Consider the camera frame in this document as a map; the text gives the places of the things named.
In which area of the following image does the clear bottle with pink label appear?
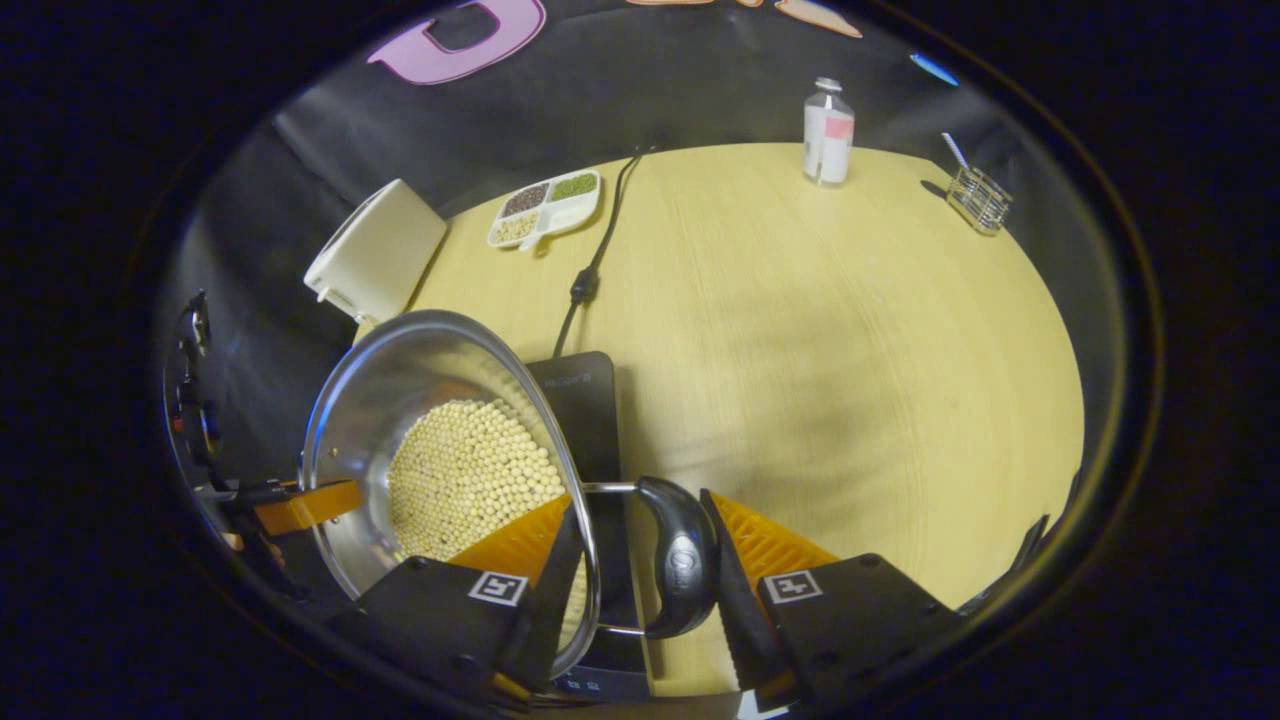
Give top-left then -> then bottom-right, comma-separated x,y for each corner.
802,77 -> 857,189

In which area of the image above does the white toaster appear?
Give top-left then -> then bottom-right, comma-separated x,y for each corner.
304,179 -> 449,324

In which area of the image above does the black power cable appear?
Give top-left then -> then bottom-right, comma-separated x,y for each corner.
553,145 -> 653,359

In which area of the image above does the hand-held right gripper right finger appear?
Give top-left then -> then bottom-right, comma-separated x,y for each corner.
698,488 -> 961,713

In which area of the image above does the stainless steel pot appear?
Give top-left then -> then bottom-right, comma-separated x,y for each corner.
300,309 -> 720,683

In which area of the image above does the black induction cooktop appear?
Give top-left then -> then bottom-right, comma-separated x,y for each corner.
525,350 -> 653,703

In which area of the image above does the white divided plate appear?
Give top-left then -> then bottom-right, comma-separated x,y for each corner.
487,169 -> 603,252

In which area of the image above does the heap of yellow soybeans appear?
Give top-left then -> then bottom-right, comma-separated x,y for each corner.
387,399 -> 568,563

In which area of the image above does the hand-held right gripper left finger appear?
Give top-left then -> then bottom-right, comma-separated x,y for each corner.
330,492 -> 586,709

